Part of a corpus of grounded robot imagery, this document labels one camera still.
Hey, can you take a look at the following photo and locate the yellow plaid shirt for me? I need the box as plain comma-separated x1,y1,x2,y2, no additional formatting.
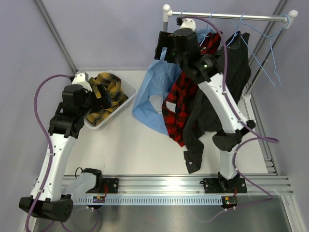
86,72,128,126

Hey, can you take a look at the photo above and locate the light blue shirt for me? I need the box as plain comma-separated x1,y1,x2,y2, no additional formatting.
132,28,217,136

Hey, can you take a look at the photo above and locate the light blue wire hanger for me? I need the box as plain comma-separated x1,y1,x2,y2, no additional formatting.
239,13,293,89

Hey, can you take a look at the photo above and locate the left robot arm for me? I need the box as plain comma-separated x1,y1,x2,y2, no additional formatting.
19,82,111,222

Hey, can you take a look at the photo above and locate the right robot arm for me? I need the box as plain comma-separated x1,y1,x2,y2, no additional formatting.
154,28,255,193

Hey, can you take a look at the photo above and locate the blue hanger of red shirt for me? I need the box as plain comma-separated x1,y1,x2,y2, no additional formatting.
197,24,213,47

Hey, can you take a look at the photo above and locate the red black plaid shirt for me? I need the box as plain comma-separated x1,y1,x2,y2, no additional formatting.
162,31,223,147

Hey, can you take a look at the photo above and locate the blue hanger of grey shirt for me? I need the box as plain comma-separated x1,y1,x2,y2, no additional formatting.
226,13,246,47

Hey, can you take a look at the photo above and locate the dark grey striped shirt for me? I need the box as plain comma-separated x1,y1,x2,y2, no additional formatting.
183,31,255,180

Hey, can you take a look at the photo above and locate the white plastic basket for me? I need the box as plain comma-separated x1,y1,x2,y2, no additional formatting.
84,70,137,130

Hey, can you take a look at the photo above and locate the metal clothes rack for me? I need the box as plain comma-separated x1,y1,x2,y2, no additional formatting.
162,0,298,100

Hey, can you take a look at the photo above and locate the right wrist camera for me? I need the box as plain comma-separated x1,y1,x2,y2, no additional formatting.
176,17,196,31

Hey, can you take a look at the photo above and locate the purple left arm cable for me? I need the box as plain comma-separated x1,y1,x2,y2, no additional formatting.
25,74,74,232

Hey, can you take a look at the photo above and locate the white slotted cable duct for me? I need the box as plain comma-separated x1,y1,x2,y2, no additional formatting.
74,195,223,206

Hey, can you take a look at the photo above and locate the purple cable loop left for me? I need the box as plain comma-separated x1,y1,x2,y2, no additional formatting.
60,206,100,232

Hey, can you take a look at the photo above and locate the purple cable loop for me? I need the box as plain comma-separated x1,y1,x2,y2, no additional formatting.
188,193,273,222
60,206,100,232

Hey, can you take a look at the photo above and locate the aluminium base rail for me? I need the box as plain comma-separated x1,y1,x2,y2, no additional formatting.
60,175,293,194

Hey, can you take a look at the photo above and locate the purple cable loop right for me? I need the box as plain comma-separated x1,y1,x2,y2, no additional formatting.
188,193,273,222

